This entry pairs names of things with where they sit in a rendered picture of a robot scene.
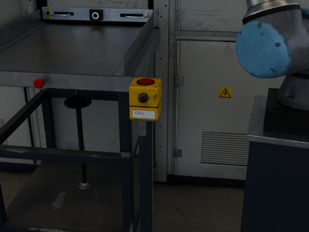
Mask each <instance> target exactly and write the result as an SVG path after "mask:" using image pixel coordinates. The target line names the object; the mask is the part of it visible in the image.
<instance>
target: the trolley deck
mask: <svg viewBox="0 0 309 232"><path fill-rule="evenodd" d="M141 29H142V28H128V27H99V26H71V25H45V26H43V27H42V28H40V29H38V30H37V31H35V32H33V33H32V34H30V35H28V36H27V37H25V38H23V39H22V40H20V41H18V42H17V43H15V44H13V45H12V46H10V47H8V48H7V49H5V50H3V51H2V52H0V86H8V87H34V88H36V87H35V86H34V81H35V80H36V79H38V78H40V79H43V80H44V86H43V87H42V88H52V89H70V90H88V91H106V92H124V93H129V86H130V84H131V83H132V81H133V79H134V78H135V77H141V78H142V76H143V74H144V72H145V70H146V68H147V66H148V64H149V62H150V60H151V58H152V56H153V54H154V52H155V50H156V48H157V46H158V44H159V42H160V28H159V29H157V28H154V30H153V32H152V33H151V35H150V37H149V38H148V40H147V42H146V43H145V45H144V46H143V48H142V50H141V52H140V53H139V55H138V57H137V58H136V60H135V62H134V63H133V65H132V66H131V68H130V70H129V71H128V73H127V75H126V76H114V73H115V72H116V70H117V69H118V67H119V66H120V64H121V63H122V61H123V57H122V55H123V54H124V53H125V51H126V50H127V48H128V47H129V46H130V44H131V43H132V42H133V40H134V39H135V37H136V36H137V35H138V33H139V32H140V30H141Z"/></svg>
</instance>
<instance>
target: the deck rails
mask: <svg viewBox="0 0 309 232"><path fill-rule="evenodd" d="M45 25H46V24H40V19H39V10H36V11H34V12H33V13H31V14H29V15H26V16H24V17H23V18H21V19H19V20H17V21H15V22H12V23H11V24H8V25H6V26H4V27H2V28H0V52H2V51H3V50H5V49H7V48H8V47H10V46H12V45H13V44H15V43H17V42H18V41H20V40H22V39H23V38H25V37H27V36H28V35H30V34H32V33H33V32H35V31H37V30H38V29H40V28H42V27H43V26H45ZM153 30H154V14H152V15H151V17H150V18H149V19H148V21H147V22H146V24H145V25H144V26H143V28H142V29H141V30H140V32H139V33H138V35H137V36H136V37H135V39H134V40H133V42H132V43H131V44H130V46H129V47H128V48H127V50H126V51H125V53H124V54H123V55H122V57H123V61H122V63H121V64H120V66H119V67H118V69H117V70H116V72H115V73H114V76H126V75H127V73H128V71H129V70H130V68H131V66H132V65H133V63H134V62H135V60H136V58H137V57H138V55H139V53H140V52H141V50H142V48H143V46H144V45H145V43H146V42H147V40H148V38H149V37H150V35H151V33H152V32H153Z"/></svg>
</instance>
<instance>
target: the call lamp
mask: <svg viewBox="0 0 309 232"><path fill-rule="evenodd" d="M137 100H138V102H139V103H141V104H146V103H148V102H149V95H148V94H147V93H145V92H141V93H139V94H138V96H137Z"/></svg>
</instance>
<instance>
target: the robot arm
mask: <svg viewBox="0 0 309 232"><path fill-rule="evenodd" d="M246 4H247V12H246V13H245V15H244V17H243V18H242V22H243V27H242V28H241V29H240V32H239V33H238V35H237V37H236V41H235V51H236V55H237V56H238V61H239V63H240V65H241V66H242V68H243V69H244V70H245V71H246V72H247V73H248V74H250V75H252V76H254V77H257V78H277V77H280V76H284V75H286V77H285V79H284V81H283V83H282V85H281V87H280V88H279V90H278V95H277V99H278V101H279V102H280V103H282V104H284V105H286V106H289V107H292V108H295V109H300V110H308V111H309V8H300V4H299V3H297V2H296V1H294V0H246Z"/></svg>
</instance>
